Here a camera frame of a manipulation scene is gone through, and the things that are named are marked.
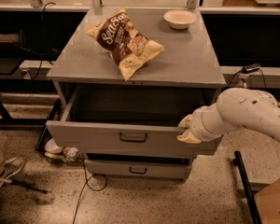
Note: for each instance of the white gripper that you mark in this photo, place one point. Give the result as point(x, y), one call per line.
point(196, 125)

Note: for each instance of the grey top drawer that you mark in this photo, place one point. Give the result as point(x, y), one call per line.
point(132, 121)

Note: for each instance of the grey drawer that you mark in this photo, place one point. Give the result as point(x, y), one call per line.
point(141, 169)
point(132, 121)

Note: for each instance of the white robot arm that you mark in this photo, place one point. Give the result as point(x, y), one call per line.
point(235, 109)

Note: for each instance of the grey bottom drawer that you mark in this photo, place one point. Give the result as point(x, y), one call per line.
point(141, 169)

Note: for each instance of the grey drawer cabinet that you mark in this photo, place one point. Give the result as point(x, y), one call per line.
point(188, 62)

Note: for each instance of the black power adapter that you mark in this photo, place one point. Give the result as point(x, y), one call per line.
point(251, 68)

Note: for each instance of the brown yellow chip bag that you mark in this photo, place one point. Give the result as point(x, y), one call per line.
point(127, 46)

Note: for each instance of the white bowl on cabinet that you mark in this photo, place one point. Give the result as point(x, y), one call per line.
point(179, 19)

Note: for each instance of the cardboard box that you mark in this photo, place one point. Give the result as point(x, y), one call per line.
point(268, 203)

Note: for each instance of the white bowl in basket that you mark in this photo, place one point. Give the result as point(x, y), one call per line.
point(52, 147)

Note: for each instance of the black metal frame bar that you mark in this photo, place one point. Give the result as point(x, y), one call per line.
point(238, 161)

